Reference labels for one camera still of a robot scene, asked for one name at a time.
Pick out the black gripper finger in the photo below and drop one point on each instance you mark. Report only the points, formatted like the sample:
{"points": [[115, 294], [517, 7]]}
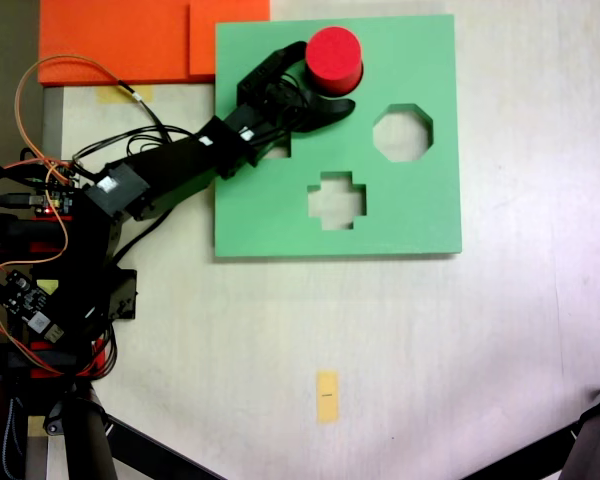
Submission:
{"points": [[262, 72], [325, 112]]}

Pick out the red cylinder block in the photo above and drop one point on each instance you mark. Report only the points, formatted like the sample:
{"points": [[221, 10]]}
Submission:
{"points": [[332, 55]]}

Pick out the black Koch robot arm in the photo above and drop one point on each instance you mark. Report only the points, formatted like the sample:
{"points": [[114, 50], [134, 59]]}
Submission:
{"points": [[180, 165]]}

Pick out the green shape-hole board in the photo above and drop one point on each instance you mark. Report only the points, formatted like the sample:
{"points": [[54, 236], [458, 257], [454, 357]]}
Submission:
{"points": [[260, 225]]}

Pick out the large orange foam block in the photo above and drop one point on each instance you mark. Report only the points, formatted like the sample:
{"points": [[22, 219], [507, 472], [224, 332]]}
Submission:
{"points": [[110, 40]]}

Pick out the wide yellow tape strip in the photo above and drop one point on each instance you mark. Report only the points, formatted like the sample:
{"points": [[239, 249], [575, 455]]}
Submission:
{"points": [[125, 94]]}

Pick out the circuit board with green terminal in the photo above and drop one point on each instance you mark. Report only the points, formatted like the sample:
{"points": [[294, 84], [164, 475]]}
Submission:
{"points": [[60, 197]]}

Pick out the red table clamp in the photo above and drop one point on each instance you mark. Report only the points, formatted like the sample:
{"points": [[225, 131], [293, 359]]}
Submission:
{"points": [[42, 346], [50, 246]]}

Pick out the yellow tape marker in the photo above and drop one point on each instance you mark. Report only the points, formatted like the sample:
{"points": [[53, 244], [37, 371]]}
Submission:
{"points": [[327, 397]]}

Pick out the black power circuit board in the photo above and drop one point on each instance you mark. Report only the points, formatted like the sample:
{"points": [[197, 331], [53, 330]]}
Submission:
{"points": [[22, 295]]}

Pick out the black tripod leg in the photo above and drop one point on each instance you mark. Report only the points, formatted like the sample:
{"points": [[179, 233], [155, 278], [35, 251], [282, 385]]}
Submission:
{"points": [[597, 440], [87, 440]]}

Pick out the small yellow tape piece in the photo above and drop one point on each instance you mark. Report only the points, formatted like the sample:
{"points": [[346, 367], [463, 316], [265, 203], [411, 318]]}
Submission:
{"points": [[36, 425]]}

